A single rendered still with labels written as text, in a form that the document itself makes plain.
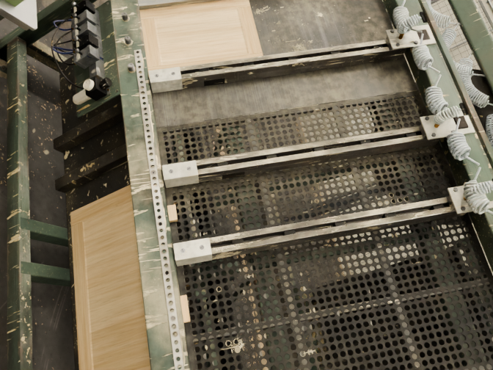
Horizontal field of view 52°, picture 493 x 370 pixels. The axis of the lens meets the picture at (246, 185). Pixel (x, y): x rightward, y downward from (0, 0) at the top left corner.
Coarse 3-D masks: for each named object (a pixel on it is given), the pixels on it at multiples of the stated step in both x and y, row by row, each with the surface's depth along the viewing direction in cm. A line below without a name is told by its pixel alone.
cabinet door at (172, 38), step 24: (240, 0) 226; (144, 24) 218; (168, 24) 219; (192, 24) 219; (216, 24) 220; (240, 24) 220; (168, 48) 213; (192, 48) 214; (216, 48) 214; (240, 48) 215
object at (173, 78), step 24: (408, 24) 201; (336, 48) 210; (360, 48) 212; (384, 48) 211; (168, 72) 201; (192, 72) 204; (216, 72) 202; (240, 72) 204; (264, 72) 207; (288, 72) 210
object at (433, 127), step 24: (432, 120) 193; (312, 144) 190; (336, 144) 191; (360, 144) 193; (384, 144) 192; (408, 144) 194; (432, 144) 199; (168, 168) 183; (192, 168) 184; (216, 168) 184; (240, 168) 185; (264, 168) 189
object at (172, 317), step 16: (144, 80) 201; (144, 96) 198; (144, 112) 195; (144, 128) 192; (160, 192) 181; (160, 208) 178; (160, 224) 176; (160, 240) 174; (160, 256) 171; (176, 320) 163; (176, 336) 161; (176, 352) 158; (176, 368) 157
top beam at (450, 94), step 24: (384, 0) 229; (408, 0) 219; (408, 48) 215; (432, 48) 208; (432, 72) 203; (456, 96) 199; (480, 144) 190; (456, 168) 192; (480, 216) 181; (480, 240) 184
